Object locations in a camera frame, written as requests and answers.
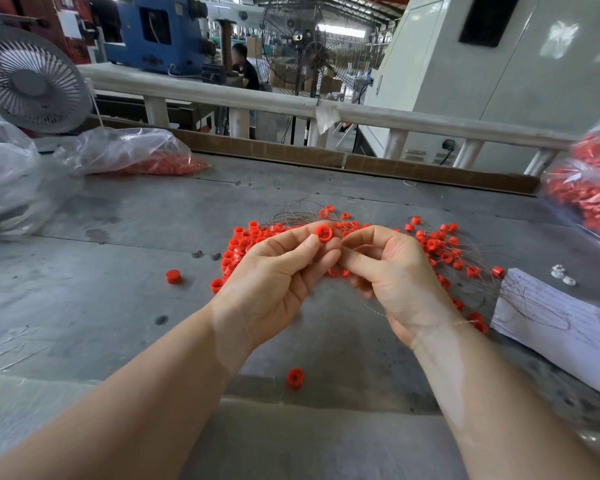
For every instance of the person's right hand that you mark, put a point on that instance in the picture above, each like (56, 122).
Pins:
(405, 280)

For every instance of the person's left hand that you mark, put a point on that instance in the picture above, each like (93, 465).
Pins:
(262, 293)

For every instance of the pile of red plastic rings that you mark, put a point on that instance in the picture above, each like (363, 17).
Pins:
(245, 245)

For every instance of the person's right forearm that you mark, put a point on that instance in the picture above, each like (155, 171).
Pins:
(515, 405)

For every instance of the person's left forearm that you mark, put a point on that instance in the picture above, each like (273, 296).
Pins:
(105, 420)

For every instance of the brown wooden board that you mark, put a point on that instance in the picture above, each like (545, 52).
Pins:
(295, 153)

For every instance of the small clear plastic piece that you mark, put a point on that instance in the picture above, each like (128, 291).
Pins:
(569, 281)
(558, 270)

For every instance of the white paper sheet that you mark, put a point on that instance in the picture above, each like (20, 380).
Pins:
(560, 335)

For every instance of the clear bag with red pieces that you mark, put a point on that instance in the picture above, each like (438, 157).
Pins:
(133, 152)

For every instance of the white metal railing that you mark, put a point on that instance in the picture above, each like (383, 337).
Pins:
(248, 95)

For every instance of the large clear bag red pieces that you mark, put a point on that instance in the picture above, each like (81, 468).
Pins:
(588, 187)

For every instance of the large grey machine cabinet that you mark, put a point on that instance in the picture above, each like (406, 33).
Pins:
(554, 69)

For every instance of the blue industrial machine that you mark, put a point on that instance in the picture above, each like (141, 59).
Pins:
(178, 40)

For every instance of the crumpled clear plastic bag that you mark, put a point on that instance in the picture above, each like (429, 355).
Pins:
(5, 180)

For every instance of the white desk fan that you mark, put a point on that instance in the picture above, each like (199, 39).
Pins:
(32, 80)

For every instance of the red industrial machine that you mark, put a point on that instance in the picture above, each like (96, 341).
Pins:
(32, 19)

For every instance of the black pedestal fan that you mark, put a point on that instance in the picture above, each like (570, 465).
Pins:
(315, 55)

